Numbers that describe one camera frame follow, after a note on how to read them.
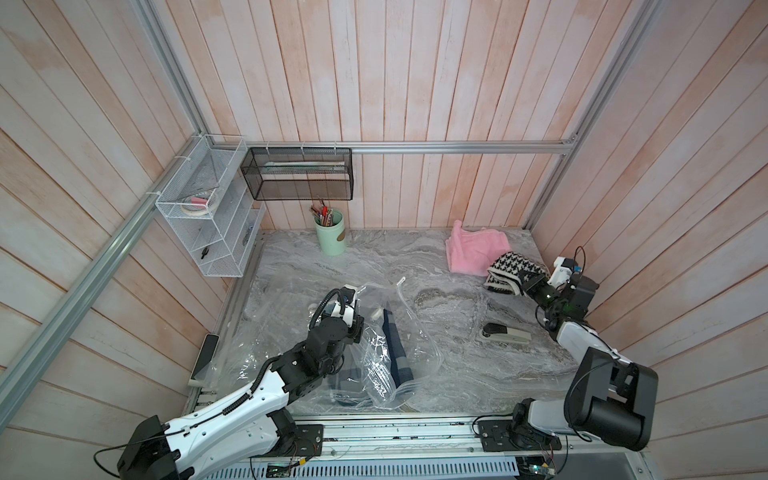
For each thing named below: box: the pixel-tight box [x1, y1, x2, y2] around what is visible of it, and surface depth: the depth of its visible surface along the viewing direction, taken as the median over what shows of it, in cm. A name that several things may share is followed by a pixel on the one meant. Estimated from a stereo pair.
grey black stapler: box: [482, 322, 532, 345], surface depth 91 cm
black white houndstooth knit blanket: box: [483, 252, 551, 296], surface depth 89 cm
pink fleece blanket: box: [445, 220, 511, 276], surface depth 109 cm
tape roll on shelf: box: [180, 195, 210, 217], surface depth 75 cm
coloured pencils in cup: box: [309, 200, 333, 227], surface depth 100 cm
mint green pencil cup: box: [313, 209, 346, 256], surface depth 108 cm
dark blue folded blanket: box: [382, 309, 414, 389], surface depth 83 cm
